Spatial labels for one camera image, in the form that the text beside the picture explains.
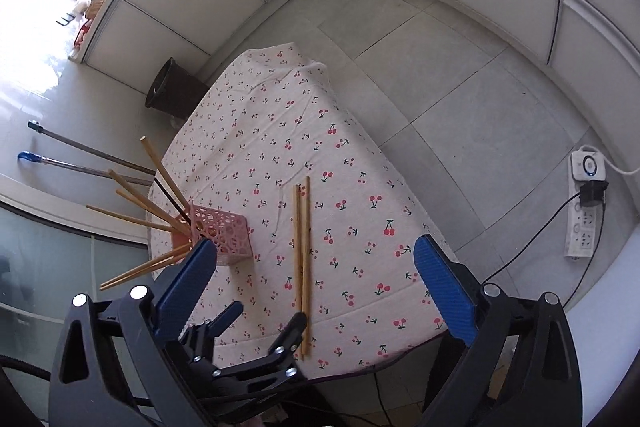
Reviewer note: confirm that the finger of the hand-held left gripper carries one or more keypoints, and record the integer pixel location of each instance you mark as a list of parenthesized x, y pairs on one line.
[(222, 324), (290, 332)]

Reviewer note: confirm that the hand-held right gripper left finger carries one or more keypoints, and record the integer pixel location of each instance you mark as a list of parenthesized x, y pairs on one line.
[(185, 289)]

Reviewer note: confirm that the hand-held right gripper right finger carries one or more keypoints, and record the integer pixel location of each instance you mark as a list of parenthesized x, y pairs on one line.
[(445, 289)]

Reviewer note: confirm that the pink perforated chopstick holder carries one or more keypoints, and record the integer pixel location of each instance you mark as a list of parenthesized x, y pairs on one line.
[(227, 232)]

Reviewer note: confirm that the dark brown chopstick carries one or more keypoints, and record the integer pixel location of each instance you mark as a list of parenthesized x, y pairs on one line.
[(172, 202)]

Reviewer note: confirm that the black stool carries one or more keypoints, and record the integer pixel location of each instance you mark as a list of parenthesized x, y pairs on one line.
[(442, 369)]

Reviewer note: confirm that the frosted glass door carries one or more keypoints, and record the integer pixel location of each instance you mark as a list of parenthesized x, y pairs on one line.
[(45, 267)]

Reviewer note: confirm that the white power strip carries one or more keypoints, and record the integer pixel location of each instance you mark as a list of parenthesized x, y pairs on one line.
[(580, 232)]

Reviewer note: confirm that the black plug adapter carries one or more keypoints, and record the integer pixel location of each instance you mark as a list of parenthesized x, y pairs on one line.
[(592, 194)]

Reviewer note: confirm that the cherry print tablecloth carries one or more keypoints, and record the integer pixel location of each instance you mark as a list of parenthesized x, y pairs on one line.
[(300, 132)]

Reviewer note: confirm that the dark brown trash bin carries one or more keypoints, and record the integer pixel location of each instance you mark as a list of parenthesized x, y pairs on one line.
[(172, 92)]

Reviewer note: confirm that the red basket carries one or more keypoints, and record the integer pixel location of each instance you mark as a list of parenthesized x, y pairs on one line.
[(82, 33)]

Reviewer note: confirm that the small black rack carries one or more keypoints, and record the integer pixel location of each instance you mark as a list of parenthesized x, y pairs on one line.
[(65, 20)]

